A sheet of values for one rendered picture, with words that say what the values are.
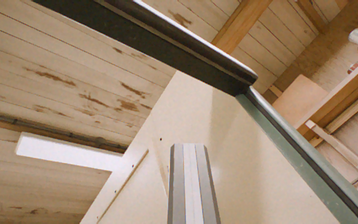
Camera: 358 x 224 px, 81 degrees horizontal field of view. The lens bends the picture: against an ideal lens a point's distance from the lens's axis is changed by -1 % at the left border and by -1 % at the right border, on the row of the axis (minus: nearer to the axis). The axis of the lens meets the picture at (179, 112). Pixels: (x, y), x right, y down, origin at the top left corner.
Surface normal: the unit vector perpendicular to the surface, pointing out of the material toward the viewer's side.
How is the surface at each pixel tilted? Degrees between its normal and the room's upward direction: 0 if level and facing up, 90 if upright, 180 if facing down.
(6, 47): 180
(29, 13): 179
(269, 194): 90
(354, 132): 91
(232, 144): 90
